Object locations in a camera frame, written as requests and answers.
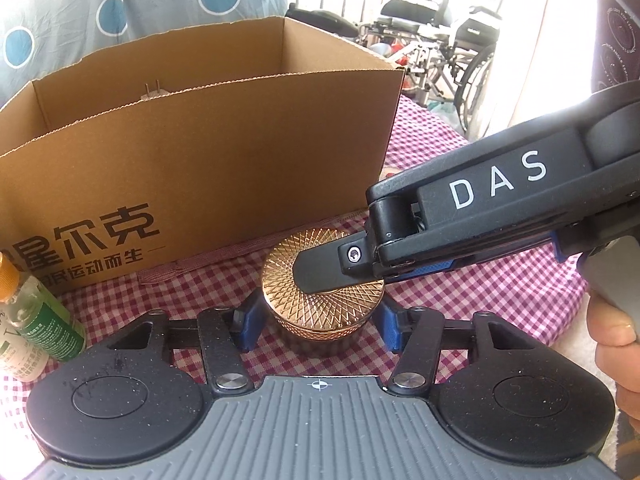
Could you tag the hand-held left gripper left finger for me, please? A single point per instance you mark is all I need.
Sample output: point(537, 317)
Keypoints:
point(248, 325)

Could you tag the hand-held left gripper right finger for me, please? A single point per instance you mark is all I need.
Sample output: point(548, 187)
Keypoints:
point(389, 327)

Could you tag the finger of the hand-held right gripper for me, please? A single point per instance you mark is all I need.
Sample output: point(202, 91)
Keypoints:
point(422, 270)
point(325, 267)

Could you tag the gold patterned round tin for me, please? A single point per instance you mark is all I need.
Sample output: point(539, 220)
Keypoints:
point(325, 325)

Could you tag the brown cardboard box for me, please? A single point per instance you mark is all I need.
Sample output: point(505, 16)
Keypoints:
point(200, 160)

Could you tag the person's right hand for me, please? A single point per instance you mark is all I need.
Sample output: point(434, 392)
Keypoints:
point(612, 355)

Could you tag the pink checked tablecloth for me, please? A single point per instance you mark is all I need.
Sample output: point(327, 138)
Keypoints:
point(175, 300)

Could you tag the black wheelchair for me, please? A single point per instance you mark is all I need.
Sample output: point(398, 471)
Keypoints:
point(410, 5)
point(325, 20)
point(475, 30)

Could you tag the white curtain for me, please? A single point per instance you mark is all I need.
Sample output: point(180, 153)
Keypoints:
point(550, 35)

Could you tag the clear bottle with green label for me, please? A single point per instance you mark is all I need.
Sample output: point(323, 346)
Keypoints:
point(55, 320)

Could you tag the white plug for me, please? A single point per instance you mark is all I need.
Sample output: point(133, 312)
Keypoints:
point(152, 96)

